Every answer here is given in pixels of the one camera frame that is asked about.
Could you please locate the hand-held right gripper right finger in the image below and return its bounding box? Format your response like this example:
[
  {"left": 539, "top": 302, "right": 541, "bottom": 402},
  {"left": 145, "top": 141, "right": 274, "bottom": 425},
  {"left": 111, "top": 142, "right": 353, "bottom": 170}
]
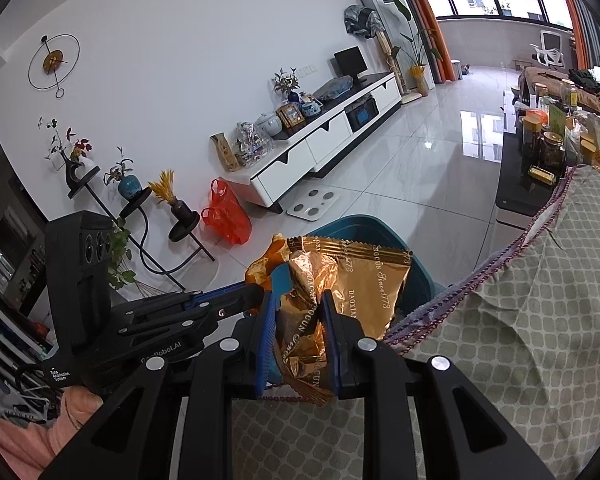
[{"left": 320, "top": 292, "right": 556, "bottom": 480}]

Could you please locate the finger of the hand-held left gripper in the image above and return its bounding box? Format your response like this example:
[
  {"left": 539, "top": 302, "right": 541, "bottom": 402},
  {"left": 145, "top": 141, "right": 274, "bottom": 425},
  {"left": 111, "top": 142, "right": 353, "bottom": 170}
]
[
  {"left": 199, "top": 286, "right": 275, "bottom": 332},
  {"left": 182, "top": 281, "right": 262, "bottom": 309}
]

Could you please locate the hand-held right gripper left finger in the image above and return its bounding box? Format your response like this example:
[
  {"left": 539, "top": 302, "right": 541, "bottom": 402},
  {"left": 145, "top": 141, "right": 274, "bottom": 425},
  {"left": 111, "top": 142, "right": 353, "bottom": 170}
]
[{"left": 37, "top": 290, "right": 279, "bottom": 480}]

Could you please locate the orange peel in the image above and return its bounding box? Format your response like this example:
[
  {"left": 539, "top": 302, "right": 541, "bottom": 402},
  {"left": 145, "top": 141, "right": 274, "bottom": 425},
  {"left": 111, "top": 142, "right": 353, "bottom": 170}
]
[{"left": 244, "top": 234, "right": 290, "bottom": 293}]

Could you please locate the teal waste bin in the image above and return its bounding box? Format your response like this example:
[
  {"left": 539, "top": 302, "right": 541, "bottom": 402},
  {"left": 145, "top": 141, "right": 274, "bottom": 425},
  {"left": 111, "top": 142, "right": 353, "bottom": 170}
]
[{"left": 270, "top": 214, "right": 448, "bottom": 322}]

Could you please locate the person's left forearm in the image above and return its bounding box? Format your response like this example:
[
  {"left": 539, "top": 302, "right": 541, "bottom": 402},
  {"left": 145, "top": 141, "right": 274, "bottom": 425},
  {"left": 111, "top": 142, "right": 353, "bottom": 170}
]
[{"left": 0, "top": 387, "right": 103, "bottom": 480}]

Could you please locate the green leafy plant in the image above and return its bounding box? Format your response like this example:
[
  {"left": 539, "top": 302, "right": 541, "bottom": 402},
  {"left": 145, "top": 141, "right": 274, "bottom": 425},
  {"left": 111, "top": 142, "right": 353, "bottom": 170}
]
[{"left": 107, "top": 217, "right": 137, "bottom": 291}]

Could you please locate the black metal plant stand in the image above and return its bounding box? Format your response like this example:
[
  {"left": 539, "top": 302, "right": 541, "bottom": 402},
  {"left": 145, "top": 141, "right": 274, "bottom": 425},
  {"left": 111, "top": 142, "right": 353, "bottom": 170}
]
[{"left": 67, "top": 162, "right": 216, "bottom": 291}]

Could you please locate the red plastic bag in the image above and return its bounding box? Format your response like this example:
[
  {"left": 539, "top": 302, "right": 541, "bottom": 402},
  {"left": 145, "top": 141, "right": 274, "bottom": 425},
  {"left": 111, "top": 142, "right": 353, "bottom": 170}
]
[{"left": 201, "top": 178, "right": 253, "bottom": 246}]

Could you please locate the yellow wheat in dark vase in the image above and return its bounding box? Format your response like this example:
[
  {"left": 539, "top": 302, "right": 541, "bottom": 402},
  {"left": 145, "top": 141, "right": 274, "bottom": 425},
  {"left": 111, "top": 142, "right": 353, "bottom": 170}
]
[{"left": 149, "top": 169, "right": 201, "bottom": 223}]

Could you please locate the plant in blue vase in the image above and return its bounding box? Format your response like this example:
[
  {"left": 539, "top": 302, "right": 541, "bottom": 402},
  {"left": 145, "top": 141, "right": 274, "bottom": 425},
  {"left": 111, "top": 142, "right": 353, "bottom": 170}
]
[{"left": 104, "top": 147, "right": 143, "bottom": 201}]

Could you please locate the white bathroom scale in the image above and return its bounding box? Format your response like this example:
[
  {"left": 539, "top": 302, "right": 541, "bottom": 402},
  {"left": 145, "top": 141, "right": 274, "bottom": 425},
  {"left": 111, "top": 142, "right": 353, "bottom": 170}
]
[{"left": 286, "top": 190, "right": 337, "bottom": 221}]

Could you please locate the brown paper bag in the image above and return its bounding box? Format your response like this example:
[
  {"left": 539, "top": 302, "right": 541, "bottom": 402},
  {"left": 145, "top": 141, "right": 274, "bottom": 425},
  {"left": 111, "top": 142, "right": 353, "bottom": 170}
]
[{"left": 210, "top": 132, "right": 241, "bottom": 173}]

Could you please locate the plastic-wrapped ornament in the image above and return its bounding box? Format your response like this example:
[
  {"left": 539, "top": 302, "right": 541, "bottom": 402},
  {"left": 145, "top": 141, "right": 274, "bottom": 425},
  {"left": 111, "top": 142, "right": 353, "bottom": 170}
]
[{"left": 232, "top": 121, "right": 276, "bottom": 158}]

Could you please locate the patterned tablecloth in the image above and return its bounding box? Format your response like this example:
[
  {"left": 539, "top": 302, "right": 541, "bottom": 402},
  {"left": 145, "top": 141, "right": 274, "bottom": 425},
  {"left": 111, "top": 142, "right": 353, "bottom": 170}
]
[{"left": 230, "top": 164, "right": 600, "bottom": 480}]

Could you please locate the white and black tv cabinet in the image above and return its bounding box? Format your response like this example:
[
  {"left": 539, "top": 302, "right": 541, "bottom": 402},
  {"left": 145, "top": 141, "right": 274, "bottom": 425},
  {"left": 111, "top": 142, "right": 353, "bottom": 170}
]
[{"left": 222, "top": 71, "right": 402, "bottom": 211}]

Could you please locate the small plant in dark vase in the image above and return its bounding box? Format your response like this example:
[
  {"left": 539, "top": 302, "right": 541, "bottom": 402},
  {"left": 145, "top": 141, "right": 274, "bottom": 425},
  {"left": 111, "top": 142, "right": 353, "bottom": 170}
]
[{"left": 272, "top": 67, "right": 302, "bottom": 103}]

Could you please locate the blue patterned pouch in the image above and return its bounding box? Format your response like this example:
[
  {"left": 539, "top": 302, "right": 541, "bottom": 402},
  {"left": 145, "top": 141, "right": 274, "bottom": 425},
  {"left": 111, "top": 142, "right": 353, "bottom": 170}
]
[{"left": 312, "top": 75, "right": 355, "bottom": 102}]

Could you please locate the dark coffee table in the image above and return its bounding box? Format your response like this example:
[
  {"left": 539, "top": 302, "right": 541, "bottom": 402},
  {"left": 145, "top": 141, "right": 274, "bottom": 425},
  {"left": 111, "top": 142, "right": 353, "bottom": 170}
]
[{"left": 495, "top": 85, "right": 600, "bottom": 231}]

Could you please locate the black monitor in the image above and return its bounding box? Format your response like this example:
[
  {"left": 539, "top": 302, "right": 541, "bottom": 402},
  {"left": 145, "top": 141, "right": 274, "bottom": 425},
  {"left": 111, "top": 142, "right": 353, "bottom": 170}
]
[{"left": 333, "top": 46, "right": 368, "bottom": 86}]

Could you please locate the tall plant in yellow vase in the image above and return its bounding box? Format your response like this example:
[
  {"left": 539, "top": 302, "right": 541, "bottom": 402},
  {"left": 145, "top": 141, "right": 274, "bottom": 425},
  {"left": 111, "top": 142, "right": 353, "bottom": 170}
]
[{"left": 392, "top": 0, "right": 443, "bottom": 98}]

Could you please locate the wooden stand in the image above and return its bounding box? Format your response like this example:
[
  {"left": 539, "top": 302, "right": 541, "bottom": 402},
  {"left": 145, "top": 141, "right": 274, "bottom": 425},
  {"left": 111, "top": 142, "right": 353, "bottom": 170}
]
[{"left": 377, "top": 30, "right": 416, "bottom": 106}]

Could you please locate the green and brown sofa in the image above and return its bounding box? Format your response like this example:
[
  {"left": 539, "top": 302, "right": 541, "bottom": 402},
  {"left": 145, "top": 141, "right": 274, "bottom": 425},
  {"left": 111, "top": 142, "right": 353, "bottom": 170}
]
[{"left": 522, "top": 62, "right": 600, "bottom": 126}]

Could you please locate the orange curtain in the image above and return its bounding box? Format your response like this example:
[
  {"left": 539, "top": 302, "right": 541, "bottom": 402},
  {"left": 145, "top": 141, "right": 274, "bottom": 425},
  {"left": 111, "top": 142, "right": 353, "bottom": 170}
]
[
  {"left": 390, "top": 0, "right": 461, "bottom": 83},
  {"left": 555, "top": 0, "right": 589, "bottom": 68}
]

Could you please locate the white office chair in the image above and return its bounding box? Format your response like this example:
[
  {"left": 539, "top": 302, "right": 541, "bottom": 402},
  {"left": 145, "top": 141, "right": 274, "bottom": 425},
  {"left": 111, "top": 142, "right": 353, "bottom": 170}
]
[{"left": 530, "top": 30, "right": 565, "bottom": 68}]

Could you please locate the grey curtain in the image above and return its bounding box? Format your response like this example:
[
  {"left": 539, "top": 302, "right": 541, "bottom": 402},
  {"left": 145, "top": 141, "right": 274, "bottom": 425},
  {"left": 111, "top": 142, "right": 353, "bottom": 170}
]
[{"left": 565, "top": 0, "right": 600, "bottom": 72}]

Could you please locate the gold picture frame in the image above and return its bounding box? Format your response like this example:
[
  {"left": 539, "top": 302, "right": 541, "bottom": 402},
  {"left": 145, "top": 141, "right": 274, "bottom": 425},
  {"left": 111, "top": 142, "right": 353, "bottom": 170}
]
[{"left": 276, "top": 102, "right": 306, "bottom": 128}]

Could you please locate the round wall clock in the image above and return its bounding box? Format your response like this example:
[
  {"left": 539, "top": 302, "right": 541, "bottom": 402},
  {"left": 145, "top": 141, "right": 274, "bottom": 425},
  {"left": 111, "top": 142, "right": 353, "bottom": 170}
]
[{"left": 28, "top": 35, "right": 81, "bottom": 99}]

